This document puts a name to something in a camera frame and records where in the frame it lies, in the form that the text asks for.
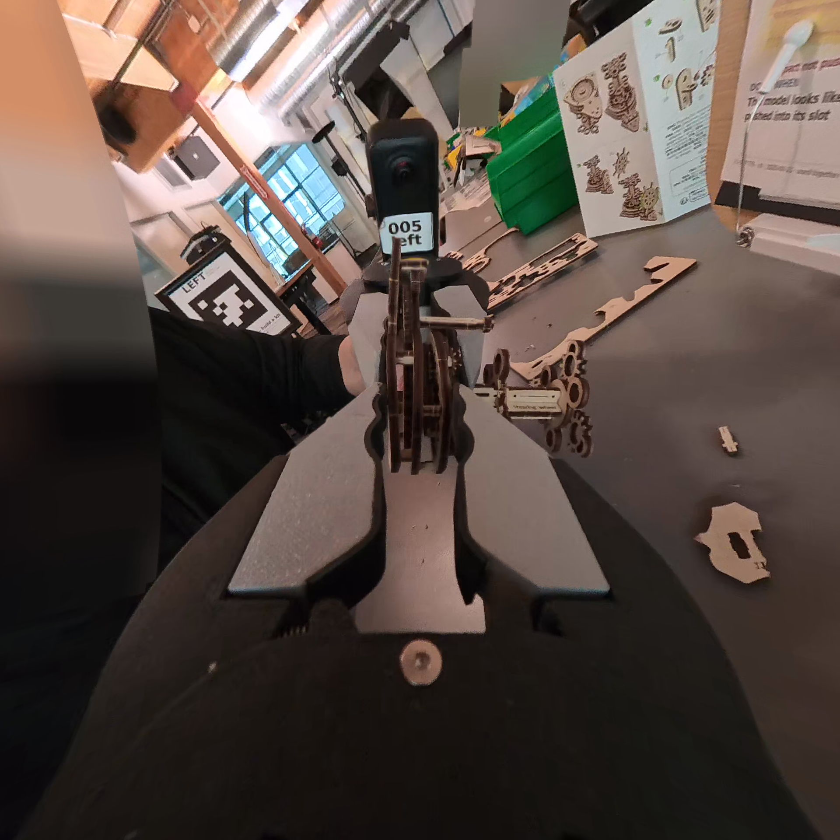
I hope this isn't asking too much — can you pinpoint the person's black shirt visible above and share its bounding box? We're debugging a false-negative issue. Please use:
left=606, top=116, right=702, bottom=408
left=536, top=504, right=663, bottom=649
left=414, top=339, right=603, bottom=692
left=147, top=407, right=296, bottom=572

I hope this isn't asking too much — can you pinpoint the black framed marker sign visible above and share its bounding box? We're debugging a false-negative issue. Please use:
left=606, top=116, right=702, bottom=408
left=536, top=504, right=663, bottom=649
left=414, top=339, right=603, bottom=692
left=154, top=252, right=303, bottom=339

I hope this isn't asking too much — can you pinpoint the green plastic bin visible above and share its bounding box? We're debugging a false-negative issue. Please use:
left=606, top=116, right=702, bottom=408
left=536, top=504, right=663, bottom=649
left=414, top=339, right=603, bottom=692
left=486, top=105, right=581, bottom=235

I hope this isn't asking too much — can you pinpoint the small wooden bracket piece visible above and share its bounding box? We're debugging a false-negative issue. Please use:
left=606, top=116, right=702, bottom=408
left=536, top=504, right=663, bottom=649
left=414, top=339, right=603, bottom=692
left=694, top=502, right=772, bottom=583

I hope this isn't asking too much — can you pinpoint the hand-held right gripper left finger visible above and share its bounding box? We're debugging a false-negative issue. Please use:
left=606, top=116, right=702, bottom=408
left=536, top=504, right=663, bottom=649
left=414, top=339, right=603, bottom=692
left=226, top=384, right=389, bottom=603

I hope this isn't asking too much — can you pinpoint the black softbox light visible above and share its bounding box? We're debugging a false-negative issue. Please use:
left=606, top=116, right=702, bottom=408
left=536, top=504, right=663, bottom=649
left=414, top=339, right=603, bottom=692
left=341, top=20, right=411, bottom=106

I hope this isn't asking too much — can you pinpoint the wooden sheet with large cutouts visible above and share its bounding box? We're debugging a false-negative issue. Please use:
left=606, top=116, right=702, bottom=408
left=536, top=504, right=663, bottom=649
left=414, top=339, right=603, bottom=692
left=446, top=226, right=519, bottom=273

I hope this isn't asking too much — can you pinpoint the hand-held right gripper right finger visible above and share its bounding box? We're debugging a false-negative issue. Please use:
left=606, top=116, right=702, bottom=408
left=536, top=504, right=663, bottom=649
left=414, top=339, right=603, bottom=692
left=453, top=384, right=613, bottom=605

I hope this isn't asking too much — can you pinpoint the person's left forearm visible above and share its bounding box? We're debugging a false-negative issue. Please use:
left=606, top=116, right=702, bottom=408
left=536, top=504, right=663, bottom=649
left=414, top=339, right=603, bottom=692
left=150, top=307, right=355, bottom=460

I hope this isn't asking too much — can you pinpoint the white printed kit box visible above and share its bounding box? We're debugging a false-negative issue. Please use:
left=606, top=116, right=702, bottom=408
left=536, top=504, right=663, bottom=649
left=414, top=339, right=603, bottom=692
left=553, top=0, right=721, bottom=238

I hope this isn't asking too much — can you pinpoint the wavy wooden sheet offcut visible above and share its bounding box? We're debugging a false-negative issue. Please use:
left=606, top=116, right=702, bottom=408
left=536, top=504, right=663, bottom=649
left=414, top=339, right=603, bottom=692
left=511, top=257, right=698, bottom=382

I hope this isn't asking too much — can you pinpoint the wooden gear model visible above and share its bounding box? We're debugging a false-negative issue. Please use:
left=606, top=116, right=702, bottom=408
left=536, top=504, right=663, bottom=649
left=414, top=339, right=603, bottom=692
left=382, top=236, right=595, bottom=475

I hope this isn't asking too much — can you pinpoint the instruction sheet on stand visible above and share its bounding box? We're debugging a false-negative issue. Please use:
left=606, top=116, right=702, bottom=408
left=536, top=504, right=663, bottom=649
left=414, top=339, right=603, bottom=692
left=707, top=0, right=840, bottom=266

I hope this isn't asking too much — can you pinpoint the wooden sheet with rectangular cutout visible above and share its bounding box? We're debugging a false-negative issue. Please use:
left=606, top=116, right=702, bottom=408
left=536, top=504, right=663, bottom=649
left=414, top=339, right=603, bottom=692
left=486, top=233, right=599, bottom=309

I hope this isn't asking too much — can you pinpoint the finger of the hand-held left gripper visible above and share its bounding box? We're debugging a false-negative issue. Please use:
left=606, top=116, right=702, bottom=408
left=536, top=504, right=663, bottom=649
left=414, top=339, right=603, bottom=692
left=432, top=287, right=488, bottom=388
left=350, top=294, right=389, bottom=396

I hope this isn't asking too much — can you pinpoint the black wall speaker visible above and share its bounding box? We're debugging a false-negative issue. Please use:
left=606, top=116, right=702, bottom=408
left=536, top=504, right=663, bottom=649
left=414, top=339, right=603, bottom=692
left=172, top=134, right=222, bottom=180

